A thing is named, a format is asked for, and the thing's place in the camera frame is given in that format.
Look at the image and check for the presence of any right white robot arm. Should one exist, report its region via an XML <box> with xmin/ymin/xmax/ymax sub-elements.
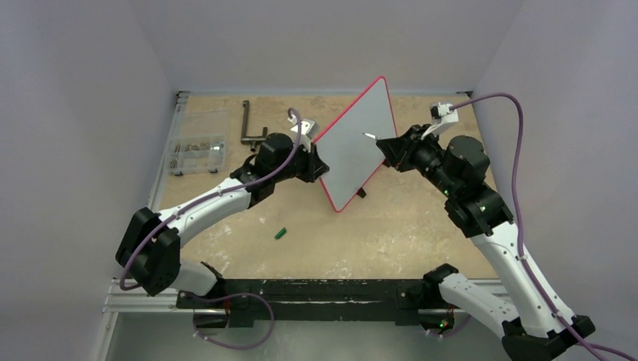
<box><xmin>376</xmin><ymin>125</ymin><xmax>595</xmax><ymax>360</ymax></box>

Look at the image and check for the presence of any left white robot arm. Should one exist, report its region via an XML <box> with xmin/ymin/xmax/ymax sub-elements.
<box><xmin>115</xmin><ymin>133</ymin><xmax>330</xmax><ymax>308</ymax></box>

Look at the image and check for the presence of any pink framed whiteboard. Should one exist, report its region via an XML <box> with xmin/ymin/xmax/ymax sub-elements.
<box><xmin>314</xmin><ymin>76</ymin><xmax>397</xmax><ymax>213</ymax></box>

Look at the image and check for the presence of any dark metal bracket tool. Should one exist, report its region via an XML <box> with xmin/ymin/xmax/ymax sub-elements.
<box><xmin>241</xmin><ymin>100</ymin><xmax>269</xmax><ymax>152</ymax></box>

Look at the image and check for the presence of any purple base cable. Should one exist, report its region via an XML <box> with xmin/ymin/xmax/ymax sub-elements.
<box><xmin>193</xmin><ymin>292</ymin><xmax>276</xmax><ymax>350</ymax></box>
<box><xmin>424</xmin><ymin>314</ymin><xmax>472</xmax><ymax>340</ymax></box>

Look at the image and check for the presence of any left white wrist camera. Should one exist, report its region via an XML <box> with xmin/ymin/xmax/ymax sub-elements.
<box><xmin>288</xmin><ymin>115</ymin><xmax>320</xmax><ymax>152</ymax></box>

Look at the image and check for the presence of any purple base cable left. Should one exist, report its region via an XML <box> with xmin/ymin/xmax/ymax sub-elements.
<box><xmin>193</xmin><ymin>292</ymin><xmax>276</xmax><ymax>350</ymax></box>

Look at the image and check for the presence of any clear plastic screw box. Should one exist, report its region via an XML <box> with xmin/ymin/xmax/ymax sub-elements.
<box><xmin>164</xmin><ymin>110</ymin><xmax>230</xmax><ymax>176</ymax></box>

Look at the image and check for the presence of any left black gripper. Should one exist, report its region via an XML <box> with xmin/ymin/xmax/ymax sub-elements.
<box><xmin>272</xmin><ymin>140</ymin><xmax>329</xmax><ymax>184</ymax></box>

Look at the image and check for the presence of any green marker cap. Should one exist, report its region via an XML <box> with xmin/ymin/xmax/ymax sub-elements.
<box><xmin>275</xmin><ymin>228</ymin><xmax>287</xmax><ymax>240</ymax></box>

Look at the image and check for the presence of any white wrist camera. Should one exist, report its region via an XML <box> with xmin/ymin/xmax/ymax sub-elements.
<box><xmin>421</xmin><ymin>102</ymin><xmax>459</xmax><ymax>140</ymax></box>
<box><xmin>288</xmin><ymin>115</ymin><xmax>320</xmax><ymax>152</ymax></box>

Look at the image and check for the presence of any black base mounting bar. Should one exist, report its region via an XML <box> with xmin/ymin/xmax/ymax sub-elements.
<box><xmin>177</xmin><ymin>279</ymin><xmax>460</xmax><ymax>331</ymax></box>

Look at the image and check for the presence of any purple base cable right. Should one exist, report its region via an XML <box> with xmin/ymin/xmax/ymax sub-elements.
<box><xmin>424</xmin><ymin>314</ymin><xmax>472</xmax><ymax>340</ymax></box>

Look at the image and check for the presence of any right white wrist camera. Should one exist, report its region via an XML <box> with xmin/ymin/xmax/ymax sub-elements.
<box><xmin>421</xmin><ymin>102</ymin><xmax>459</xmax><ymax>140</ymax></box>

